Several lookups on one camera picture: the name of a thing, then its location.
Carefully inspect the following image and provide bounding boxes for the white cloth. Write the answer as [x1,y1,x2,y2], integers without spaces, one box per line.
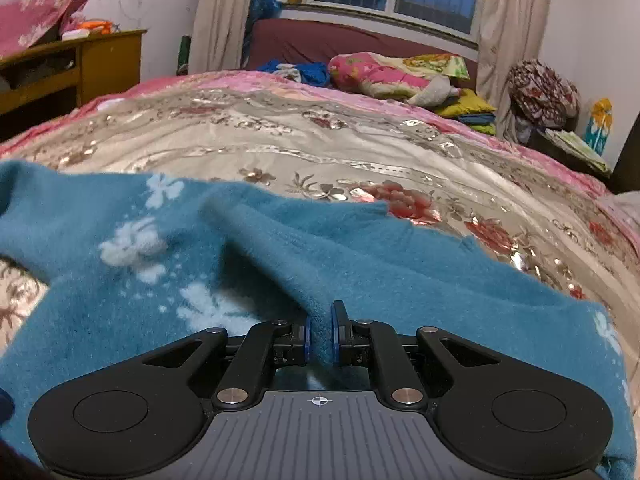
[407,76,463,108]

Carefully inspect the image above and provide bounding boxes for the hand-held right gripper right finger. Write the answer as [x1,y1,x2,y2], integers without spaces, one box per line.
[329,300,502,409]

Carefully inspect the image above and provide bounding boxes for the blue crumpled cloth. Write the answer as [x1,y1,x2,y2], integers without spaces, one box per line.
[257,59,332,88]

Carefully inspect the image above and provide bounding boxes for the orange plastic item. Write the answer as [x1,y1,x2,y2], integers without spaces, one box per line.
[75,19,118,36]

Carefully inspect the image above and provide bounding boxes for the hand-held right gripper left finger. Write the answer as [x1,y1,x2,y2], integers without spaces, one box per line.
[142,318,314,411]

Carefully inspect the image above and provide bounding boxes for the green item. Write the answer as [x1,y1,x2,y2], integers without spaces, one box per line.
[176,35,192,76]

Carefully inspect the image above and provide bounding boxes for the stack of papers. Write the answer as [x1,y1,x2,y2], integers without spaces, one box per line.
[545,127,611,173]

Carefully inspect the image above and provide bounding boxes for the pink yellow floral folded quilt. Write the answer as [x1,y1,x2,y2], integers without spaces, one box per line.
[327,52,471,101]

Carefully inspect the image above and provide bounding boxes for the yellow folded cloth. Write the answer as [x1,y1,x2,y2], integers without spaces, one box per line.
[432,89,498,120]

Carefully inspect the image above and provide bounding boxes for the blue green folded cloth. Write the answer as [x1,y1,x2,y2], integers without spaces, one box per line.
[457,112,498,136]

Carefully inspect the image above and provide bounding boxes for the maroon sofa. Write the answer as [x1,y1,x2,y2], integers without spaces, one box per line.
[242,17,481,96]

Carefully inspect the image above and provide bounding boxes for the yellow flower decoration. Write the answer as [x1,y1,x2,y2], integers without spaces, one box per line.
[582,97,613,153]

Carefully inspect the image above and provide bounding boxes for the blue hanging bag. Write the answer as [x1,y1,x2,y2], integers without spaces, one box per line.
[242,0,281,68]

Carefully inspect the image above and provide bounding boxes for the blue fleece garment white flowers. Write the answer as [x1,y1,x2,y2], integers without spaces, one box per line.
[0,160,638,480]

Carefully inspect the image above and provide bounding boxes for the floral satin bedspread pink border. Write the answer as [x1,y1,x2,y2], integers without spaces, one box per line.
[0,70,640,356]

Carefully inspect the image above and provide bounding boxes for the wooden cabinet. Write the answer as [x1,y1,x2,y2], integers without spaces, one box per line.
[0,29,148,143]

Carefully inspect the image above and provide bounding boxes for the dark floral cloth bundle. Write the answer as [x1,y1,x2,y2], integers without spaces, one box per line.
[506,59,581,128]

